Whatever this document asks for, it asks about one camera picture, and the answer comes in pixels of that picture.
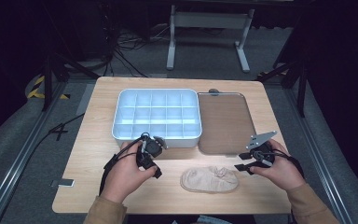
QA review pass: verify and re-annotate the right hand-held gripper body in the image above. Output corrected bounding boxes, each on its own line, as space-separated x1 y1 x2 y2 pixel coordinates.
246 130 278 169

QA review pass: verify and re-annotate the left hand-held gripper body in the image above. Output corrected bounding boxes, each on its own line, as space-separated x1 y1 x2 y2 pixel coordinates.
136 133 169 171

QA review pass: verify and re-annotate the white divided storage box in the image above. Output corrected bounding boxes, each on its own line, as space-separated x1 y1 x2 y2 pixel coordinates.
111 88 203 149

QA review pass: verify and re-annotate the beige sock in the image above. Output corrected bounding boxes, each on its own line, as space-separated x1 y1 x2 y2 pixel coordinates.
180 165 240 194

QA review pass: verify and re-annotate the person's right hand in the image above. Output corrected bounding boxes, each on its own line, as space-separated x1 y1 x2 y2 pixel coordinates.
250 139 306 191

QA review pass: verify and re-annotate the person's left hand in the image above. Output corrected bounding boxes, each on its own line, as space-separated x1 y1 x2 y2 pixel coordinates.
101 141 158 203

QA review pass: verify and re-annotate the person's jeans leg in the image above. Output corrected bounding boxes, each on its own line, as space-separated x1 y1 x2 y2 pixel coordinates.
195 215 232 224

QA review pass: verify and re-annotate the grey tape strip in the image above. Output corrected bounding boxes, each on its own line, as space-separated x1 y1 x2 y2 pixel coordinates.
76 82 96 117

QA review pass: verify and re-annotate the black tripod stand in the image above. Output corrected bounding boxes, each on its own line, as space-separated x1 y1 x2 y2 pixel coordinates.
255 59 309 119
41 52 101 112

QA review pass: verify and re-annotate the yellow black hazard tape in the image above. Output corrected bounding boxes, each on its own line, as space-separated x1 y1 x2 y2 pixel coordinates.
27 75 71 101

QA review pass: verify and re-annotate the white metal stand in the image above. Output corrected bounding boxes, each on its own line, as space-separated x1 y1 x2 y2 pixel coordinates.
166 4 255 74

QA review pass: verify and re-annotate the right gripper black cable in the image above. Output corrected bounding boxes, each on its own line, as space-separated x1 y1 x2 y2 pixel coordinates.
268 148 306 180

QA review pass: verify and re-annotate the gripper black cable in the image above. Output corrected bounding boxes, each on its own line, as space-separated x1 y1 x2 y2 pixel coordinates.
268 148 306 180
98 136 145 196

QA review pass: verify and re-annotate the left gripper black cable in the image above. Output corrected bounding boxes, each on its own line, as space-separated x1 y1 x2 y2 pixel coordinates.
98 136 145 196

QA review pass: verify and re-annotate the aluminium floor rail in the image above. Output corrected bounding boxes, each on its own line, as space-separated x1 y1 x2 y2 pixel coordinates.
0 81 68 224
284 88 355 224

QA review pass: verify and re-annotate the bundle of floor cables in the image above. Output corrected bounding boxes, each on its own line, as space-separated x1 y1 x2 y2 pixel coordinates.
103 22 172 78

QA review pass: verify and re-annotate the black floor cable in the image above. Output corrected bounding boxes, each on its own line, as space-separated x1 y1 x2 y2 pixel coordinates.
24 113 86 160

